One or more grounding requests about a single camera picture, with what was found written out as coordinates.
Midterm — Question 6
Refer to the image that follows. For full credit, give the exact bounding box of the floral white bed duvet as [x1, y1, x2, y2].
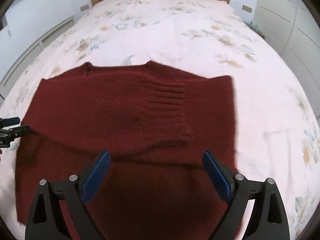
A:
[1, 0, 319, 239]

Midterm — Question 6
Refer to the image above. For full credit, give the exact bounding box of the left wall switch plate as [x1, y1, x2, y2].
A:
[80, 4, 89, 11]

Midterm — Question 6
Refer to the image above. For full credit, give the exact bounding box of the dark red knit sweater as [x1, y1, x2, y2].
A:
[15, 61, 235, 239]

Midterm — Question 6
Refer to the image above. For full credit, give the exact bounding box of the wall switch plate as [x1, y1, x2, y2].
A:
[80, 4, 89, 11]
[242, 5, 252, 13]

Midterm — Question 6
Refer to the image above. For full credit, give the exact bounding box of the right wall switch plate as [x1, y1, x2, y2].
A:
[242, 5, 252, 13]

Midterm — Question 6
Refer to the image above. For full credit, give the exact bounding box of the white radiator cover panel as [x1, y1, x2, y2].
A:
[1, 16, 74, 101]

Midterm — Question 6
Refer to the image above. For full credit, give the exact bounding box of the white wardrobe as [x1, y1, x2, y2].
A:
[252, 0, 320, 91]

